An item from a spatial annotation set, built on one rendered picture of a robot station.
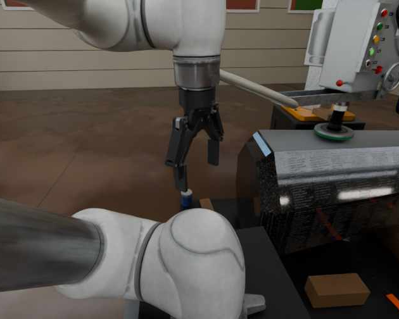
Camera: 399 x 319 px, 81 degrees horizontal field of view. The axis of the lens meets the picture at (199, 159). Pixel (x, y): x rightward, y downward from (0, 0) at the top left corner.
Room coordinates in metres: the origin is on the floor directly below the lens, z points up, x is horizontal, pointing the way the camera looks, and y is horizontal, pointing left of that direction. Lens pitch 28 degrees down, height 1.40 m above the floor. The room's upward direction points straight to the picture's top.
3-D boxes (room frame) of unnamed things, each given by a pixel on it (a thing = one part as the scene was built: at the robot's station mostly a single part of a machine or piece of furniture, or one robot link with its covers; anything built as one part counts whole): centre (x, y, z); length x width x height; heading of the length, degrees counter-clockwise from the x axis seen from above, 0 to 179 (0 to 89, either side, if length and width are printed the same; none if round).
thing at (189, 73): (0.48, 0.00, 1.33); 0.09 x 0.09 x 0.06
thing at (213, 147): (0.54, -0.04, 1.12); 0.03 x 0.01 x 0.07; 56
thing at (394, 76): (1.28, -0.98, 1.20); 0.15 x 0.10 x 0.15; 112
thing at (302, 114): (2.15, -1.08, 0.76); 0.49 x 0.49 x 0.05; 2
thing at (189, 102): (0.48, 0.00, 1.26); 0.08 x 0.07 x 0.09; 146
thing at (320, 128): (1.35, -0.82, 0.87); 0.21 x 0.21 x 0.01
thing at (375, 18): (1.22, -0.80, 1.37); 0.08 x 0.03 x 0.28; 112
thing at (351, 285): (0.84, -0.79, 0.07); 0.30 x 0.12 x 0.12; 94
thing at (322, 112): (1.89, -1.04, 0.81); 0.20 x 0.10 x 0.05; 10
